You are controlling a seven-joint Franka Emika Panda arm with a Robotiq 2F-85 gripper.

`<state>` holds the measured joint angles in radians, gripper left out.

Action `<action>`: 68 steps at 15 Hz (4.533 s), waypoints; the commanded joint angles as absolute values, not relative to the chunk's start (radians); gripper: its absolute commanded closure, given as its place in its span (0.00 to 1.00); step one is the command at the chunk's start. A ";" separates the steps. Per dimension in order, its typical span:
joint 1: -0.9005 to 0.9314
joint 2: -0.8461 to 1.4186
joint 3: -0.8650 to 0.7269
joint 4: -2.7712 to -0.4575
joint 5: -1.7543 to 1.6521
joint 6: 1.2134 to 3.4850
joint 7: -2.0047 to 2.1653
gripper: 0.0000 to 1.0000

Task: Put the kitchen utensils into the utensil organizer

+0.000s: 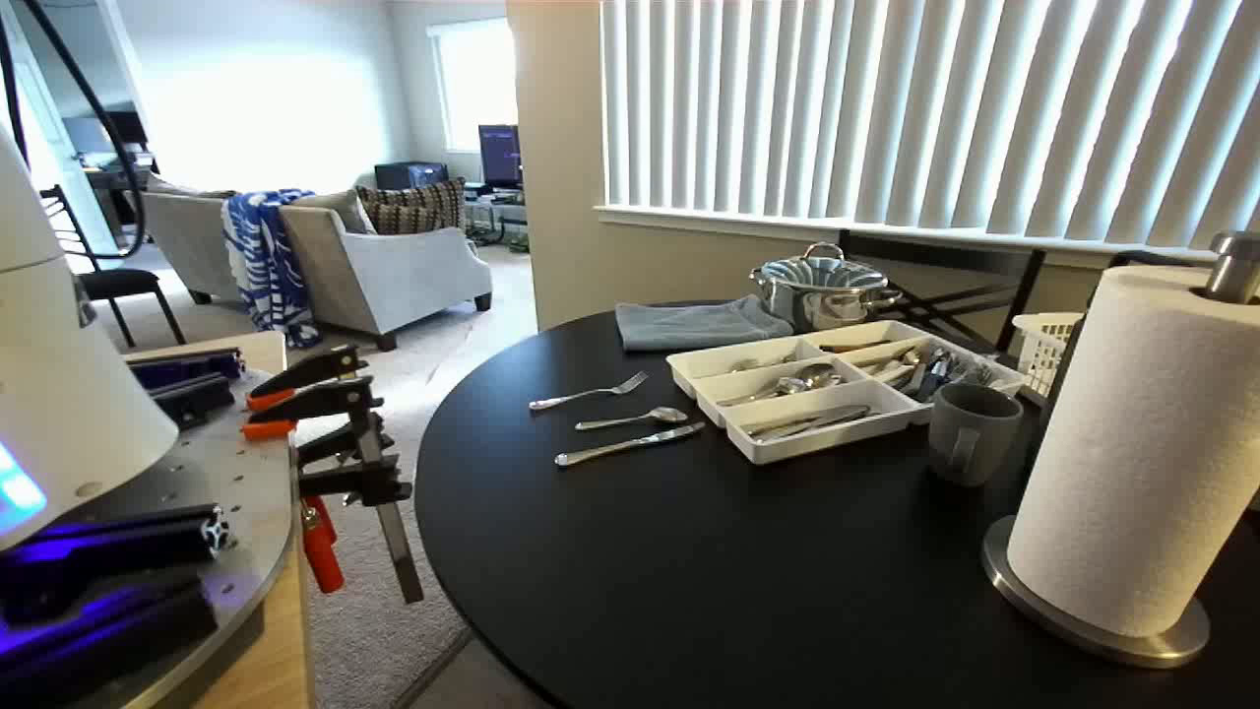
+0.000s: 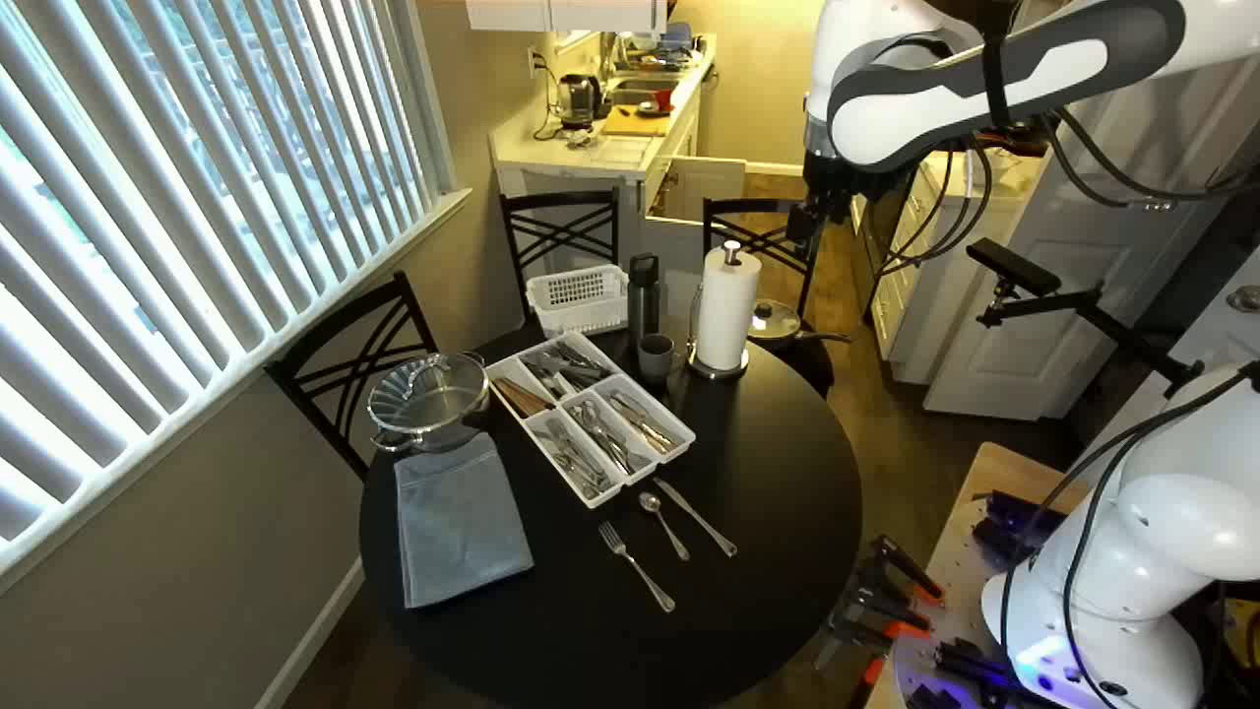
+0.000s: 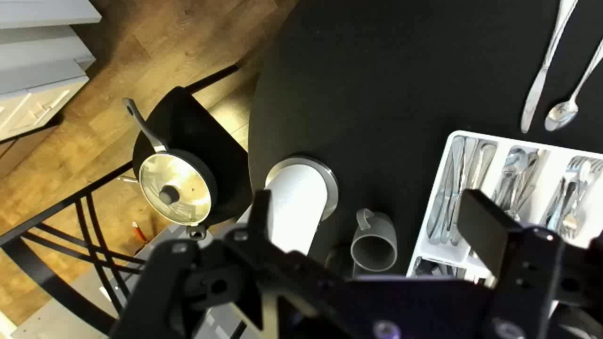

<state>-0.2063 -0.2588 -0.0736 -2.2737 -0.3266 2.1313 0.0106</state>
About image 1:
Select steel fork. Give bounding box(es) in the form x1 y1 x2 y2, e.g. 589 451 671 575
522 366 652 417

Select steel spoon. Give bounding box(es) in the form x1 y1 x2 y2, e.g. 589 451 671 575
764 361 843 403
570 403 696 436

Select white plastic utensil organizer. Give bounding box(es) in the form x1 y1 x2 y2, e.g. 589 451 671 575
660 313 1029 470

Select wooden utensil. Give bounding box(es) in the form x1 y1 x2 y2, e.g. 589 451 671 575
815 325 898 358

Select grey cloth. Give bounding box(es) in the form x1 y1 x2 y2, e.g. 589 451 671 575
612 292 795 358

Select glass bowl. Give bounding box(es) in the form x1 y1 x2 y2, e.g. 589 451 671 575
743 236 903 336

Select dark monitor screen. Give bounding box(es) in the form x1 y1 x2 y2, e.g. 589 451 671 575
475 122 526 193

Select grey armchair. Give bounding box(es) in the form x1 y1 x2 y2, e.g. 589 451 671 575
138 185 252 312
274 190 500 355

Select patterned brown pillow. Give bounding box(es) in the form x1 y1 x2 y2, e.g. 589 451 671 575
350 177 470 239

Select black orange bar clamp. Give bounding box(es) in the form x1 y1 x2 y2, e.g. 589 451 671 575
297 413 428 608
240 337 391 450

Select grey mug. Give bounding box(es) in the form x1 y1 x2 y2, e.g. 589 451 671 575
927 378 1030 491

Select blue white blanket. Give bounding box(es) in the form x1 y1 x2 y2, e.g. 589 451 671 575
215 185 327 349

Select white vertical window blinds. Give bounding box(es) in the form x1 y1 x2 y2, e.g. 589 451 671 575
596 0 1260 257

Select white plastic basket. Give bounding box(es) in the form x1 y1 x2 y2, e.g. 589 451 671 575
1008 307 1092 404

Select black clamp block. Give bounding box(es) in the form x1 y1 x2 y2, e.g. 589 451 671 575
125 342 252 429
0 505 244 664

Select black folding chair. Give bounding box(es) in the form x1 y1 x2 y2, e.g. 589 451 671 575
35 182 190 349

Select white paper towel roll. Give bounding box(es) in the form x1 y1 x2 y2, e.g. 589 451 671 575
1005 258 1260 647

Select wooden robot mount table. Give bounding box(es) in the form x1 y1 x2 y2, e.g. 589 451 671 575
123 325 322 709

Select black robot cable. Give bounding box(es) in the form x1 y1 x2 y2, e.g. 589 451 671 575
0 0 151 265

